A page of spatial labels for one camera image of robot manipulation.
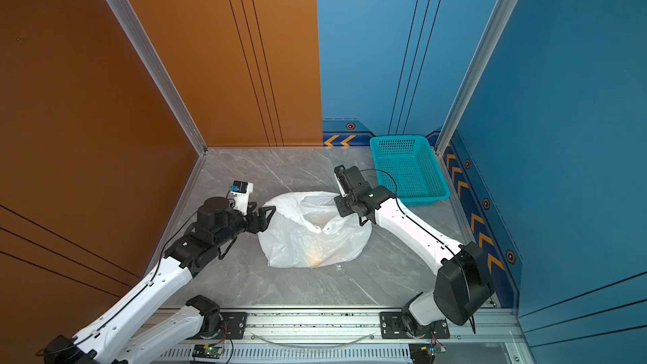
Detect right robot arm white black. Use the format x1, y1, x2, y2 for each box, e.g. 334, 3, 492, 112
335, 186, 495, 338

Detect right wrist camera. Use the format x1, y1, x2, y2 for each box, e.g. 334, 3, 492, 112
334, 165, 366, 196

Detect right circuit board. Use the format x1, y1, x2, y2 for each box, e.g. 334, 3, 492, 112
409, 343, 446, 364

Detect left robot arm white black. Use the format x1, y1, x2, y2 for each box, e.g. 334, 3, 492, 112
40, 196, 276, 363

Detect circuit board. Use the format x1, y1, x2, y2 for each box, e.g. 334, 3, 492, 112
409, 343, 446, 364
190, 344, 227, 362

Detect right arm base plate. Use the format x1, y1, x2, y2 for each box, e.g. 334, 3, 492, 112
379, 311, 450, 340

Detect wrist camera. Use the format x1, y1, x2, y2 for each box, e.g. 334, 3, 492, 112
334, 165, 366, 196
230, 180, 254, 215

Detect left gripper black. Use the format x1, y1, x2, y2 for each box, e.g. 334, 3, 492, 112
213, 200, 276, 250

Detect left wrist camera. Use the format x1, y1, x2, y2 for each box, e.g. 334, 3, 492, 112
230, 180, 254, 215

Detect left circuit board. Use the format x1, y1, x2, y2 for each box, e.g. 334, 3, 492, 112
190, 344, 227, 362

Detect teal plastic basket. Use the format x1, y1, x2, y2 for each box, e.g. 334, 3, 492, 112
370, 135, 450, 207

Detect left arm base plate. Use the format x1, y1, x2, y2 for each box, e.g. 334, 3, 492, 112
189, 311, 248, 340

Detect aluminium front rail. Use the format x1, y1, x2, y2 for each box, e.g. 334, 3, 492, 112
100, 306, 527, 345

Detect white plastic bag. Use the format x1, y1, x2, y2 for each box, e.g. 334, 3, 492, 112
258, 191, 372, 269

